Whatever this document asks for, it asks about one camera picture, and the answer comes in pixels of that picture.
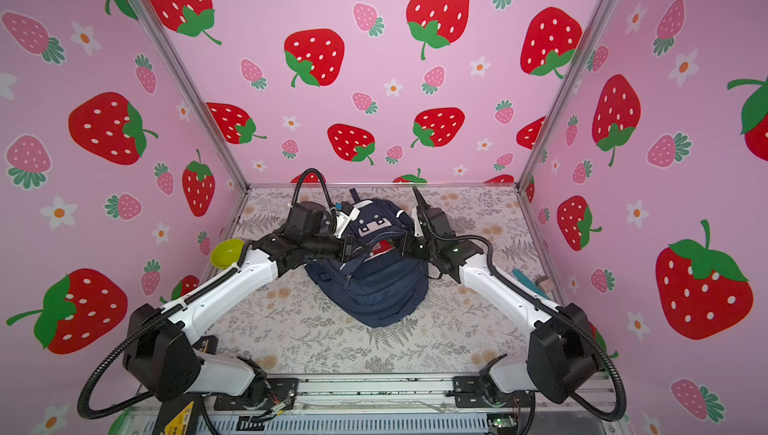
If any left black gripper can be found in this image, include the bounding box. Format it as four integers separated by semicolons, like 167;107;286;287
303;232;372;265

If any navy blue student backpack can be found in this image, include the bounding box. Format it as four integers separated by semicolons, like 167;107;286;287
305;188;429;328

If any red small card pack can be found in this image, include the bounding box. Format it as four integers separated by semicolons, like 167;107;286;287
369;240;397;258

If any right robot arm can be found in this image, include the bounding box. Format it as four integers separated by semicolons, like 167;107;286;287
400;191;627;422

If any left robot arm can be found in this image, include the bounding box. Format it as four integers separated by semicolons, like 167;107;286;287
77;199;363;420

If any green lid clear jar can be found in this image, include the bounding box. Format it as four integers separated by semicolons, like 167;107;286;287
210;238;245;270

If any teal pen case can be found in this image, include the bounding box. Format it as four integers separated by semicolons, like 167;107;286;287
512;268;549;299

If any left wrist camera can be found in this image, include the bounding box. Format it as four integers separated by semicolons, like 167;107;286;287
334;202;360;239

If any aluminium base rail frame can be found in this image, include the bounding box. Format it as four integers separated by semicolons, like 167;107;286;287
110;373;633;434

